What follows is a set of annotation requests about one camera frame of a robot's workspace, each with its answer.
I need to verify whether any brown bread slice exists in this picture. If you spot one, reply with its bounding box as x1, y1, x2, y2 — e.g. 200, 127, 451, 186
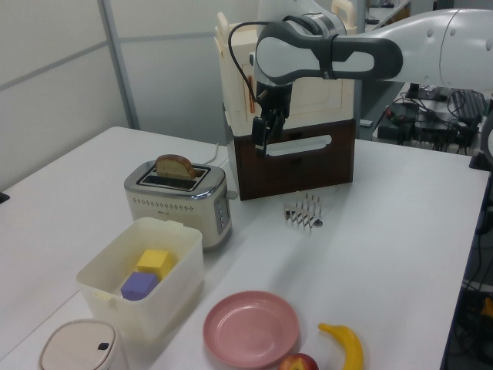
155, 153, 195, 180

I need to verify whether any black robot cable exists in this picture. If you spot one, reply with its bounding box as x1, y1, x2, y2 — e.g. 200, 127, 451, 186
227, 22, 270, 104

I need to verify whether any black power strip with plugs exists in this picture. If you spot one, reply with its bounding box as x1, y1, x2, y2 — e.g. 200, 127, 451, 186
377, 100, 481, 154

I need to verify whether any red apple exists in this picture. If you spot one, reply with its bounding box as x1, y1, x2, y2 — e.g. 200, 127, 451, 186
277, 352, 320, 370

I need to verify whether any black computer keyboard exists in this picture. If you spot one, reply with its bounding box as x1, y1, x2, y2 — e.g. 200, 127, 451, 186
448, 90, 488, 120

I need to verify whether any yellow foam cube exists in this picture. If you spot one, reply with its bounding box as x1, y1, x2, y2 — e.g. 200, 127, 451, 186
136, 248, 174, 279

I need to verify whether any yellow banana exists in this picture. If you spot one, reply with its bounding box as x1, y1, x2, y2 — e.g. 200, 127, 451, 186
317, 322, 364, 370

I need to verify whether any white plastic container box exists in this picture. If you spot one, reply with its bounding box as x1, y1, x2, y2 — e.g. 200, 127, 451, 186
75, 217, 204, 341

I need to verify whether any beige lidded bin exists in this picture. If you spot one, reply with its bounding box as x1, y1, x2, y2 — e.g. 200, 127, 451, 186
37, 318, 130, 370

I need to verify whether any brown drawer box white handle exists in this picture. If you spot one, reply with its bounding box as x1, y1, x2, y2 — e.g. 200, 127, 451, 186
233, 115, 355, 201

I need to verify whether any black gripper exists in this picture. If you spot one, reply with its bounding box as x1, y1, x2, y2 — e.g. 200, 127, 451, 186
252, 82, 293, 157

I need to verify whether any cream and chrome toaster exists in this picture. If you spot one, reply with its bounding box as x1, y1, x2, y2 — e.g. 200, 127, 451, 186
123, 160, 233, 252

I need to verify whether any purple foam cube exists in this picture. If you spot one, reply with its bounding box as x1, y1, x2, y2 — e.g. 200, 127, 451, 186
120, 271, 159, 301

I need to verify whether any metal toast rack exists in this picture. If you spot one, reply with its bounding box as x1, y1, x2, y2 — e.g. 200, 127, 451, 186
283, 191, 324, 235

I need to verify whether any cream plastic cabinet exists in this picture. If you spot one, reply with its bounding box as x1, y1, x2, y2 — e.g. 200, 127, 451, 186
213, 0, 359, 138

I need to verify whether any pink plate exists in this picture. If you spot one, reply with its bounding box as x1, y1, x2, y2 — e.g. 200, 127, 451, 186
203, 291, 300, 368

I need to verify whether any white toaster power cord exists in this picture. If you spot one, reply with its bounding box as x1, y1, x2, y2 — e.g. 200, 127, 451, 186
200, 142, 221, 167

